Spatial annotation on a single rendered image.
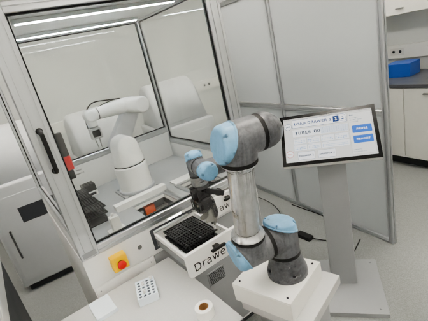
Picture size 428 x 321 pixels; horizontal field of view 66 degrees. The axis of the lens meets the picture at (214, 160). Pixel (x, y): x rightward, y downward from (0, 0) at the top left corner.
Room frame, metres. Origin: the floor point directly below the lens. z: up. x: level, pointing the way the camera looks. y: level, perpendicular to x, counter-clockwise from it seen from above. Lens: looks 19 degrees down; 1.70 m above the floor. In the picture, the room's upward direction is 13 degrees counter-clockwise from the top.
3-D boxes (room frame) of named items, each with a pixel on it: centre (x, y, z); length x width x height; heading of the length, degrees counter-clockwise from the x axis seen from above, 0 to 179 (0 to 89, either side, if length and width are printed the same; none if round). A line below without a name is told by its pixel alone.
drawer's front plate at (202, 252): (1.23, 0.09, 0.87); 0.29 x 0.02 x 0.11; 122
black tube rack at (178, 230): (1.40, 0.19, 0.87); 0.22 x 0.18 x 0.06; 32
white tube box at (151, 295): (1.20, 0.41, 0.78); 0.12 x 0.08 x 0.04; 15
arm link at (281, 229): (1.04, -0.17, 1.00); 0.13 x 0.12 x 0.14; 111
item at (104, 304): (1.17, 0.60, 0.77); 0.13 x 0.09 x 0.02; 32
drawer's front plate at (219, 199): (1.67, -0.01, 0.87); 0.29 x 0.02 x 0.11; 122
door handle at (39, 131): (1.27, 0.61, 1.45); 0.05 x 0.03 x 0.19; 32
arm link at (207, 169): (1.26, 0.03, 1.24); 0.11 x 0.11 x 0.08; 21
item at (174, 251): (1.41, 0.20, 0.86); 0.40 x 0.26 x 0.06; 32
